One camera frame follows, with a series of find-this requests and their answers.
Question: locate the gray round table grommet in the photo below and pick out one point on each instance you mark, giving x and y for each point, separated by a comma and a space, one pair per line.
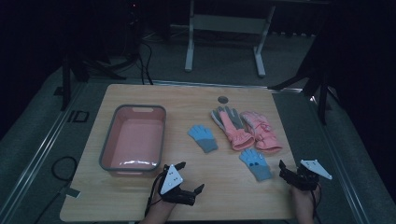
223, 100

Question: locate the metal floor rail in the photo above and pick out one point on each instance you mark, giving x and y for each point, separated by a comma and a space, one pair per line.
37, 152
339, 161

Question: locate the white desk frame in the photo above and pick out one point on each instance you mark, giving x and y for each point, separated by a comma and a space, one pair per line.
230, 23

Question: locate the pink basin with gray rim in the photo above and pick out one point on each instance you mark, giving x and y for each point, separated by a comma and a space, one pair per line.
137, 140

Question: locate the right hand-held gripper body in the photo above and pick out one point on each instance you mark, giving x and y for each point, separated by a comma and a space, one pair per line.
305, 180

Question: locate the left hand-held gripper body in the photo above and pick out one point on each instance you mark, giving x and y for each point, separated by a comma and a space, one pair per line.
171, 180

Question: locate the person's left hand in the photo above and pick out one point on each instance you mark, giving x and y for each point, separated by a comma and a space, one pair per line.
162, 208

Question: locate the black tripod stand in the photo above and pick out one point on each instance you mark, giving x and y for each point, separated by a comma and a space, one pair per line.
322, 93
66, 81

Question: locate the pink glove with gray palm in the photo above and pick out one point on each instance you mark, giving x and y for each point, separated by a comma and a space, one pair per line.
233, 130

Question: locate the blue glove with dark dots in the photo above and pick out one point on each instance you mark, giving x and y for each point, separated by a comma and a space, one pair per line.
256, 163

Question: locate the gray tape piece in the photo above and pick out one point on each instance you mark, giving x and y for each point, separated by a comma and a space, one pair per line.
73, 192

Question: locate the plain blue knit glove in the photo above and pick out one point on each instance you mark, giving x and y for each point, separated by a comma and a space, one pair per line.
202, 137

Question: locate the pink padded glove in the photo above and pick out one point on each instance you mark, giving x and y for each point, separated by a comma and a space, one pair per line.
264, 133

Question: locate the person's right hand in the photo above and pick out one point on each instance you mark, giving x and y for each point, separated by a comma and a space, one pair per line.
303, 199

